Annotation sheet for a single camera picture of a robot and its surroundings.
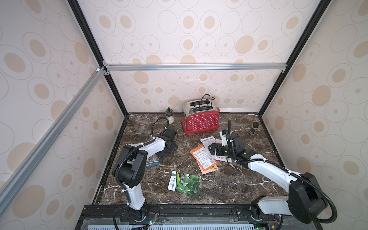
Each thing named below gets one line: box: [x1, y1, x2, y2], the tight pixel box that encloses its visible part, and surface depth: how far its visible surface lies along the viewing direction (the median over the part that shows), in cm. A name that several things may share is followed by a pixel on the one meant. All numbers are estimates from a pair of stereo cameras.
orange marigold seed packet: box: [189, 144, 219, 175], surface depth 94 cm
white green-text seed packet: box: [199, 135, 217, 152], surface depth 105 cm
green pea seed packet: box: [167, 170, 201, 196], surface depth 85 cm
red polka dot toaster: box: [181, 98, 220, 134], surface depth 102 cm
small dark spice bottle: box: [249, 122, 260, 136], surface depth 105 cm
